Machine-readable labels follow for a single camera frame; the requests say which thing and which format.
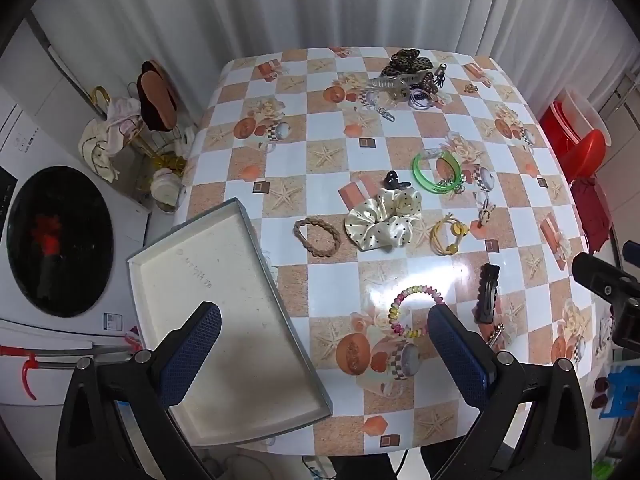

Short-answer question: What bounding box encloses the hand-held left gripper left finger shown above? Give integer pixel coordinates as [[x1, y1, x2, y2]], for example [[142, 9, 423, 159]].
[[56, 301, 222, 480]]

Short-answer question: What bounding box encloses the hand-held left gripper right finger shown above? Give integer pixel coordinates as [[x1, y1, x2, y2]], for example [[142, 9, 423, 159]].
[[427, 304, 593, 480]]

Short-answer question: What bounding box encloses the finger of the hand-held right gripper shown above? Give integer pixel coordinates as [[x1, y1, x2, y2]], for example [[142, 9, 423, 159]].
[[572, 252, 640, 307]]

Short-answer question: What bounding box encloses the grey shallow tray box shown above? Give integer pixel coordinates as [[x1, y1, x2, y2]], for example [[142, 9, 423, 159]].
[[126, 198, 332, 448]]

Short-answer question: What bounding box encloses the black scalloped snap clip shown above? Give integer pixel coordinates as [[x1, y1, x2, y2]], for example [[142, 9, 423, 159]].
[[474, 262, 501, 323]]

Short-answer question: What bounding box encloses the pastel spiral hair tie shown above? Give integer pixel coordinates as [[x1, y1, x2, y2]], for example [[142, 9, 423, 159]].
[[387, 285, 447, 341]]

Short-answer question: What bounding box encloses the yellow beaded hair tie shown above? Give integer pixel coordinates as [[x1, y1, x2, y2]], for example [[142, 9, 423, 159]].
[[429, 214, 471, 257]]

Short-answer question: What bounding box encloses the cream polka dot scrunchie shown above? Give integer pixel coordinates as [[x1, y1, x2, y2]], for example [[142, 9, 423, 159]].
[[344, 187, 426, 252]]

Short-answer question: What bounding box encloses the brown braided hair tie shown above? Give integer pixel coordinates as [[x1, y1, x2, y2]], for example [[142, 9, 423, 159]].
[[293, 216, 342, 258]]

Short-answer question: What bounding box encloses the silver charm chain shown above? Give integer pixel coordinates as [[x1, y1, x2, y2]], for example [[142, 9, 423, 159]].
[[435, 175, 466, 196]]

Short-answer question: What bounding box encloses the green plastic bangle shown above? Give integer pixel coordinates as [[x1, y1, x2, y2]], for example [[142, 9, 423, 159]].
[[411, 147, 463, 196]]

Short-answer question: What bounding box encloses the blue plastic stool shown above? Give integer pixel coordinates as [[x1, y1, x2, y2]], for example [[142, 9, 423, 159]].
[[602, 365, 640, 418]]

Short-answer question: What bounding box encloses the dark red cloth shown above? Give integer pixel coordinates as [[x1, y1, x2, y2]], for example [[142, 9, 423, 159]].
[[570, 175, 613, 256]]

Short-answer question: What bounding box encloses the person's right leg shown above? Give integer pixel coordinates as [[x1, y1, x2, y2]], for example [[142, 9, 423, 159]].
[[420, 435, 476, 480]]

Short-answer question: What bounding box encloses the person's leg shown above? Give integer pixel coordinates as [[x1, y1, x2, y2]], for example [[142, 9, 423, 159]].
[[420, 435, 476, 480], [327, 452, 396, 480]]

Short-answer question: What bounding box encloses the red plastic stool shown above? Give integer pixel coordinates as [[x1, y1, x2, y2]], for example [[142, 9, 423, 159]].
[[552, 100, 608, 178]]

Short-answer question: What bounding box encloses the person's left leg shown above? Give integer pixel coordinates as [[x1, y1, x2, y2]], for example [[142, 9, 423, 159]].
[[327, 452, 396, 480]]

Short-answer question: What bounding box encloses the white plastic container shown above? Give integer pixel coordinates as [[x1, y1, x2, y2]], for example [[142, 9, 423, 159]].
[[565, 87, 608, 141]]

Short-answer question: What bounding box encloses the white washing machine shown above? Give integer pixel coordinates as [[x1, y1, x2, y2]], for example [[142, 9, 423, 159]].
[[0, 85, 151, 406]]

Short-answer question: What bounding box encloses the cream cloth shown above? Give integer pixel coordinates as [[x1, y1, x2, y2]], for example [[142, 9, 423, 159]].
[[77, 119, 121, 183]]

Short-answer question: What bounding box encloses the pink cloth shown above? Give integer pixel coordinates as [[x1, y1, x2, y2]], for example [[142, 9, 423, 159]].
[[107, 97, 143, 133]]

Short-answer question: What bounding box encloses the brown slipper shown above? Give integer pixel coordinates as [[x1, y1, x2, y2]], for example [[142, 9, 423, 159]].
[[137, 60, 166, 131], [140, 70, 178, 128]]

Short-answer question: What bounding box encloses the brown tortoiseshell hair clip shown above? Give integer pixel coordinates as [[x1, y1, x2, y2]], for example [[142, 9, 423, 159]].
[[417, 72, 443, 96]]

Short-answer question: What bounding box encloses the clear large claw clip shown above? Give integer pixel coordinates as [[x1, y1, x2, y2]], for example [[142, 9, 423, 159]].
[[367, 72, 426, 106]]

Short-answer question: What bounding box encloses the leopard print hair claw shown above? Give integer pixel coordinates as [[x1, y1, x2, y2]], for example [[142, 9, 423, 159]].
[[382, 49, 433, 78]]

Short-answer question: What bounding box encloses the gold wire rack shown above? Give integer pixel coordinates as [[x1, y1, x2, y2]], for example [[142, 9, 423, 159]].
[[90, 85, 191, 211]]

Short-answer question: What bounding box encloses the purple spiral hair tie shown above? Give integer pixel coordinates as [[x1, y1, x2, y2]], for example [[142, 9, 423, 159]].
[[407, 87, 436, 111]]

